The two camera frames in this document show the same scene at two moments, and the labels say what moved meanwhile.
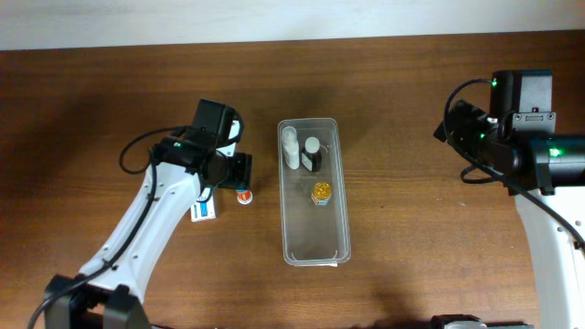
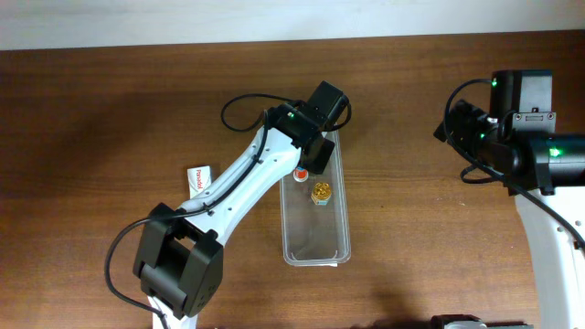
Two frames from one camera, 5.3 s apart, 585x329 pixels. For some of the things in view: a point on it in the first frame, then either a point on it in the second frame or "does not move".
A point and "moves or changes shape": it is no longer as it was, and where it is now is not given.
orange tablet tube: x=244 y=196 moves or changes shape
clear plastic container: x=313 y=205 does not move
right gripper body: x=451 y=122 does not move
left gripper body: x=242 y=170 to x=318 y=156
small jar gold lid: x=322 y=194 does not move
